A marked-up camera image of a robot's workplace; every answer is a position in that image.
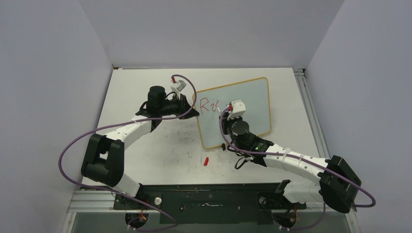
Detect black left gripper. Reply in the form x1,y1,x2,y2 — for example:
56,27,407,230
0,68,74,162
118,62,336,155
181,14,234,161
159,94,199,120

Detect yellow-framed whiteboard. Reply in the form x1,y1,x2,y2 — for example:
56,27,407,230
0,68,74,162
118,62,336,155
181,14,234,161
195,77,272,150

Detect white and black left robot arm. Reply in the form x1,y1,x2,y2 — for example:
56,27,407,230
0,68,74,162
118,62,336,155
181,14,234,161
81,86,200,209

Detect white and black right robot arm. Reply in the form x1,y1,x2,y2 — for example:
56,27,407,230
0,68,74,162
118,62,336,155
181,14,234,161
219,115,361,214

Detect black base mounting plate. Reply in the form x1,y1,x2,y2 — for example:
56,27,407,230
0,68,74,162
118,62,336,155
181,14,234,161
109,183,307,225

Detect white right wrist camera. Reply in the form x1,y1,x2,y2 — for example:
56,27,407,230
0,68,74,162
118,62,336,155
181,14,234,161
228,99,246,119

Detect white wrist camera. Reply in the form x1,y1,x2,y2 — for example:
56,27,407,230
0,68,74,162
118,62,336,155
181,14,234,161
228,99,246,119
171,80,187,95

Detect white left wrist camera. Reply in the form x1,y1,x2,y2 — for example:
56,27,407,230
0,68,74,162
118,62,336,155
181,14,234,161
171,80,187,95

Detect aluminium frame rail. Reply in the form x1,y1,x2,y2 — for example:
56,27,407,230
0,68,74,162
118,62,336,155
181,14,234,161
293,68,331,159

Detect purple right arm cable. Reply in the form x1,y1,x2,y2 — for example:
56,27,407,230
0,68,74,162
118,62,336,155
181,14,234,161
219,106,376,208

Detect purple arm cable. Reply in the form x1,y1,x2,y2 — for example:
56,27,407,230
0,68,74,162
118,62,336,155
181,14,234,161
219,106,376,208
58,74,198,232

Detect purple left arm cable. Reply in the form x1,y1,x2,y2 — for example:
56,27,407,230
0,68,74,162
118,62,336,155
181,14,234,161
58,74,198,232

